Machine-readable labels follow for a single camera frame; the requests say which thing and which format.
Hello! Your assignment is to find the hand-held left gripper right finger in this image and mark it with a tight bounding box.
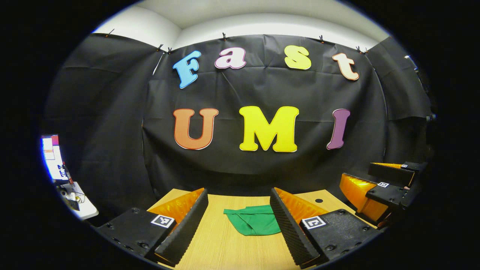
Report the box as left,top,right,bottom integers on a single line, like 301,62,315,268
270,187,383,269

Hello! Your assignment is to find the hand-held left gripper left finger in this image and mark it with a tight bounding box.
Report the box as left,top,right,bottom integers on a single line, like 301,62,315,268
92,188,209,267

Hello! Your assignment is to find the green T-shirt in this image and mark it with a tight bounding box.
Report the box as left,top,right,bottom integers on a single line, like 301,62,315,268
223,205,282,236

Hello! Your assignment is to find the white side table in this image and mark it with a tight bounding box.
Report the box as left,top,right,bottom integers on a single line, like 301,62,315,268
56,181,99,221

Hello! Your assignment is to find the grey metal stand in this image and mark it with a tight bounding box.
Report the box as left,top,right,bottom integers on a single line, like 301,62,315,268
404,55,430,94

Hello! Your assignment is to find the black backdrop cloth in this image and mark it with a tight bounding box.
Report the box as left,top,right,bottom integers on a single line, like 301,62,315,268
41,33,435,222

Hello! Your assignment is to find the computer monitor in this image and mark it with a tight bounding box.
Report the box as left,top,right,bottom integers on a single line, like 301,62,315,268
40,134,68,182

